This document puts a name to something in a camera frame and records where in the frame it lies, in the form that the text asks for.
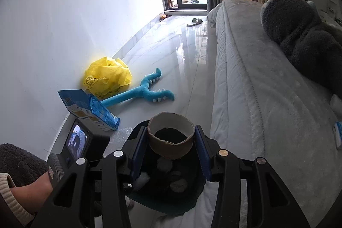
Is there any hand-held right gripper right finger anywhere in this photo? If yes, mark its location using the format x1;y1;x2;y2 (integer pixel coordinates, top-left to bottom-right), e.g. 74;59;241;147
195;125;310;228

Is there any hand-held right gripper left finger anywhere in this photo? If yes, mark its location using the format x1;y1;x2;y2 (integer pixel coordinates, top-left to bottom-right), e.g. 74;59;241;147
31;127;149;228

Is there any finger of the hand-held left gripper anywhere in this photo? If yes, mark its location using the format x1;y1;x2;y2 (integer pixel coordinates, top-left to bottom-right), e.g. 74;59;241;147
88;159;135;192

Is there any brown cardboard tube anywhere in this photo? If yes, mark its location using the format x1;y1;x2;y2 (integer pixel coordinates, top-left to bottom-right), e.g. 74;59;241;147
147;112;195;159

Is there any black trash bin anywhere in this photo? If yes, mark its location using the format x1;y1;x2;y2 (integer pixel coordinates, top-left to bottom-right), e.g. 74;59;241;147
121;118;207;216

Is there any clear bubble wrap sheet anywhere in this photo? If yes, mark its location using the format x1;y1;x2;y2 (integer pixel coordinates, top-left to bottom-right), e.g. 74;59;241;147
111;125;134;150

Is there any crumpled grey paper ball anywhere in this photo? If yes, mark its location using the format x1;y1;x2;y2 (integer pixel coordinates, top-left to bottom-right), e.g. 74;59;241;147
170;179;188;193
156;157;172;172

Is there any blue pet food bag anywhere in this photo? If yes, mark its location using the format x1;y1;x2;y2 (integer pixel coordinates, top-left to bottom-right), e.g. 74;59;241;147
58;89;121;132

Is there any blue forked plush toy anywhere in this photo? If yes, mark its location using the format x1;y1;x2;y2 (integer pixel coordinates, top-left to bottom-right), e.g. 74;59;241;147
100;68;175;108

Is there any yellow plastic bag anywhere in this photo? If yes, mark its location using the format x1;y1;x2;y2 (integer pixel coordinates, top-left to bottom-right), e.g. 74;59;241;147
84;56;133;100

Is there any grey plush bed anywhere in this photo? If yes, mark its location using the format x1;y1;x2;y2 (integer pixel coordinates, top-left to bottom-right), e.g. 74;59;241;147
207;0;342;228

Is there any person's dark fleece clothing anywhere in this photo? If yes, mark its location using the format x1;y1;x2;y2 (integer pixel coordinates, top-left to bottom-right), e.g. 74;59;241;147
0;144;48;187

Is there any blue white tissue packet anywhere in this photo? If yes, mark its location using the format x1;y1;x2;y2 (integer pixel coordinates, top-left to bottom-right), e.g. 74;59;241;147
333;121;342;150

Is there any dark grey fleece blanket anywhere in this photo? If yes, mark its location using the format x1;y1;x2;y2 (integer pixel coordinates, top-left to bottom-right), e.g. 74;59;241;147
260;0;342;99

